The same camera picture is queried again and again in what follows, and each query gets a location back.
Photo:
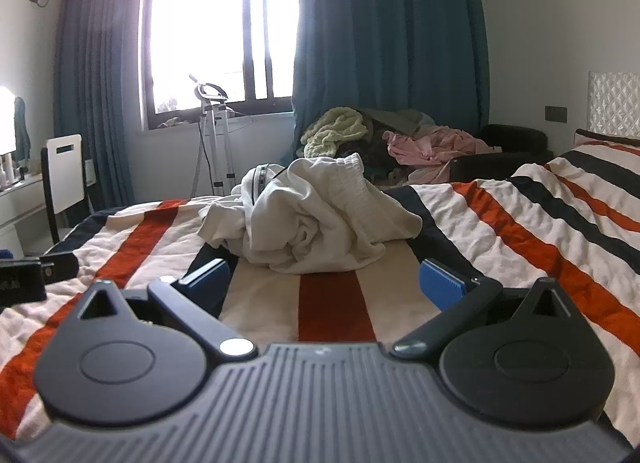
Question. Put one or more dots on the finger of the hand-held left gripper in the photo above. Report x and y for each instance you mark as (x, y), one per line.
(60, 267)

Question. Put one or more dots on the pink garment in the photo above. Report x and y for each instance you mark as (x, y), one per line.
(430, 148)

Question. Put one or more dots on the olive grey garment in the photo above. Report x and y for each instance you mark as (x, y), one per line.
(395, 119)

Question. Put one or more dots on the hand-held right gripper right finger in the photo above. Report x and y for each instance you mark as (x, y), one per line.
(442, 287)

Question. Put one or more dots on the silver tripod stand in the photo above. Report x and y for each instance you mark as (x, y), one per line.
(207, 104)

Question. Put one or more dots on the dark wall switch plate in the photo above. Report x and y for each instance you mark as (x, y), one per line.
(556, 114)

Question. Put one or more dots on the white hooded garment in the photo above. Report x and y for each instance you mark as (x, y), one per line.
(320, 213)

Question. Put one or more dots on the dark armchair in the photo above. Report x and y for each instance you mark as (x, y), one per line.
(515, 140)

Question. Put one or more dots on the white chair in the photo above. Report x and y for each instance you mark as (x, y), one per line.
(65, 173)

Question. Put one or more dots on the grey-blue curtain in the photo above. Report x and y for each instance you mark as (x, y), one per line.
(95, 68)

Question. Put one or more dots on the white desk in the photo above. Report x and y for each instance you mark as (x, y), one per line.
(15, 213)

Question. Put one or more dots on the teal hanging towel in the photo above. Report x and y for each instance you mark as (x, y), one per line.
(21, 128)

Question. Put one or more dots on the dark-framed window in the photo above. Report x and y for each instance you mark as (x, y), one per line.
(200, 18)

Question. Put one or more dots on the pale yellow knit blanket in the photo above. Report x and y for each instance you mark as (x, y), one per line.
(335, 130)

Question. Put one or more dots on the white cosmetic bottle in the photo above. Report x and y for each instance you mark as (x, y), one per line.
(8, 170)

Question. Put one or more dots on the white quilted headboard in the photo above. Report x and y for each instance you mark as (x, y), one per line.
(615, 103)

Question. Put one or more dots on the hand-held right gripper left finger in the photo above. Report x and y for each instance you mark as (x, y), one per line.
(210, 282)

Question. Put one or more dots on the orange black striped blanket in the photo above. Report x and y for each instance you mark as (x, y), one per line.
(500, 223)

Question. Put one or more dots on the dark brown garment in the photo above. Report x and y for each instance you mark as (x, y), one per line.
(375, 153)

